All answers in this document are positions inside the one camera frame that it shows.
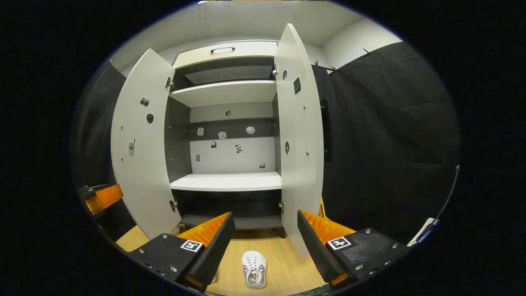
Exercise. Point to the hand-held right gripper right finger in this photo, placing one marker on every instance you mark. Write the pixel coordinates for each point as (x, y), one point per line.
(314, 242)

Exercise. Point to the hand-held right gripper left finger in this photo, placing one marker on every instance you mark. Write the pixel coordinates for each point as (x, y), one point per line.
(218, 242)

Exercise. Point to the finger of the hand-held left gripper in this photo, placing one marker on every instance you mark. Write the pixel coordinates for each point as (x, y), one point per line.
(107, 197)

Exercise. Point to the white shoe cabinet door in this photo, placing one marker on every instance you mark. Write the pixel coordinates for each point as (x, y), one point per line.
(139, 164)
(300, 164)

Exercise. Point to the white shoe cabinet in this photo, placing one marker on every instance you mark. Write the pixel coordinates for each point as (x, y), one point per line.
(230, 181)

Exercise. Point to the yellow spine book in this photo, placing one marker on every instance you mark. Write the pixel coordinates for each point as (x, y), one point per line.
(322, 207)

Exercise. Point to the black backdrop cloth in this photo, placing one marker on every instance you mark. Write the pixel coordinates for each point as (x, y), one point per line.
(390, 144)
(94, 135)

